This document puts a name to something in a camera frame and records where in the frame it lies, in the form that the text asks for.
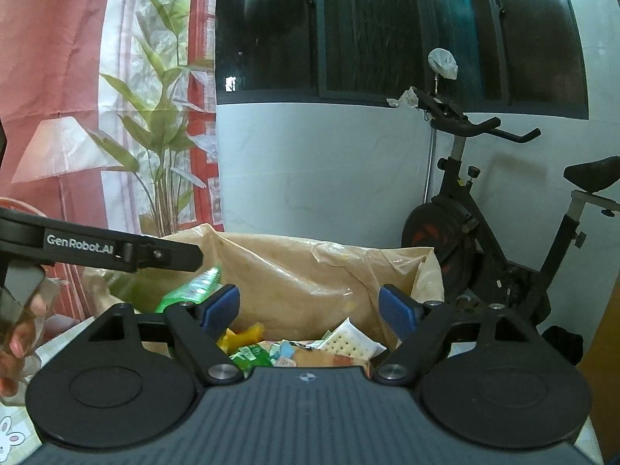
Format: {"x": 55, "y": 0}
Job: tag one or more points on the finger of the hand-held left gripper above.
{"x": 164, "y": 254}

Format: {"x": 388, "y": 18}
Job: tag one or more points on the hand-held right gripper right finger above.
{"x": 395, "y": 311}

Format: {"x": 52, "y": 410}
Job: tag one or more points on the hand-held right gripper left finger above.
{"x": 220, "y": 307}

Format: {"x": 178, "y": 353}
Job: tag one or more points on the green chip bag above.
{"x": 191, "y": 290}

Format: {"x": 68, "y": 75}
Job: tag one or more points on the yellow snack packet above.
{"x": 242, "y": 336}

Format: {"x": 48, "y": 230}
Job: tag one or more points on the white cracker packet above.
{"x": 346, "y": 341}

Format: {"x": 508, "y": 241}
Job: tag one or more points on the taped cardboard box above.
{"x": 300, "y": 271}

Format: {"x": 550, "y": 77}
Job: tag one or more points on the person's left hand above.
{"x": 17, "y": 348}

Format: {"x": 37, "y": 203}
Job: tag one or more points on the black exercise bike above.
{"x": 465, "y": 242}

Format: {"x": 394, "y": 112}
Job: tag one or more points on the crumpled white tissue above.
{"x": 404, "y": 98}

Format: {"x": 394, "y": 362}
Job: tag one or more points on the white plastic bag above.
{"x": 443, "y": 63}

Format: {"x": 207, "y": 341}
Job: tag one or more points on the dark window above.
{"x": 387, "y": 34}

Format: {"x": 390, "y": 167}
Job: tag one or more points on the wall poster with plant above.
{"x": 97, "y": 106}

